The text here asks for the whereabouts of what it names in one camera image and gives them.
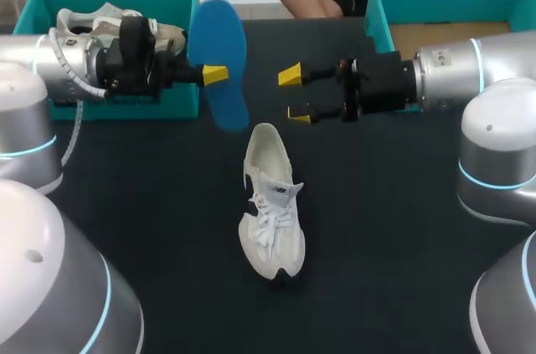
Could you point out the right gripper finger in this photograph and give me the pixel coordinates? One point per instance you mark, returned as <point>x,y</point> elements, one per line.
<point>301,113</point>
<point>293,75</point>

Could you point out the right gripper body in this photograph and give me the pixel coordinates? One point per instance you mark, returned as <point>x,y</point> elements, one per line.
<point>381,86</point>

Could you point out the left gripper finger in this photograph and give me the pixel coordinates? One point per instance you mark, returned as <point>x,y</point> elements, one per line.
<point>213,74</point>

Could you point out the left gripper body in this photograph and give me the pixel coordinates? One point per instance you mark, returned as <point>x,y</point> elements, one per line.
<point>134,65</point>

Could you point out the blue and black insole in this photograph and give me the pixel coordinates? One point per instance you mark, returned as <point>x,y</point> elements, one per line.
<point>218,36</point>

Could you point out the white sneaker shoe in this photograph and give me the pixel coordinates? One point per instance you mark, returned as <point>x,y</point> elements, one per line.
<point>272,245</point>

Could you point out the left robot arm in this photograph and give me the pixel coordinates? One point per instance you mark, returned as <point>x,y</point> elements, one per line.
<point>25,119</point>

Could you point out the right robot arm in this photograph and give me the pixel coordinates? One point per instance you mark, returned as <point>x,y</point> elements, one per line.
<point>494,128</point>

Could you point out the white and beige sneaker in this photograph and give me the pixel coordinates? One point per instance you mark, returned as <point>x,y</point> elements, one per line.
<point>84,19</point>

